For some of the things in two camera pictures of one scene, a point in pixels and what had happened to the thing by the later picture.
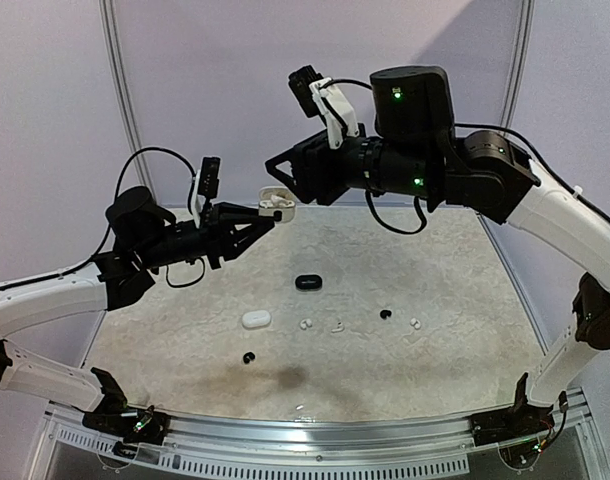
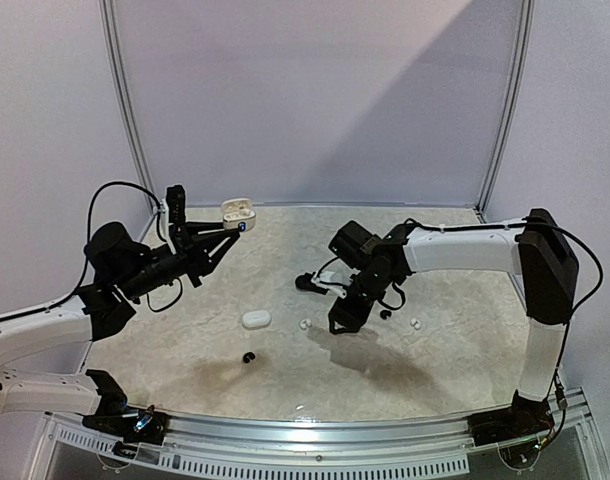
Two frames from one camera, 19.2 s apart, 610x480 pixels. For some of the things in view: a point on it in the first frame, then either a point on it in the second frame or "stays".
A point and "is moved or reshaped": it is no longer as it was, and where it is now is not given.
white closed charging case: (256, 318) stays
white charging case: (277, 198) is moved or reshaped
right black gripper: (315, 170) → (349, 304)
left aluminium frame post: (109, 14) stays
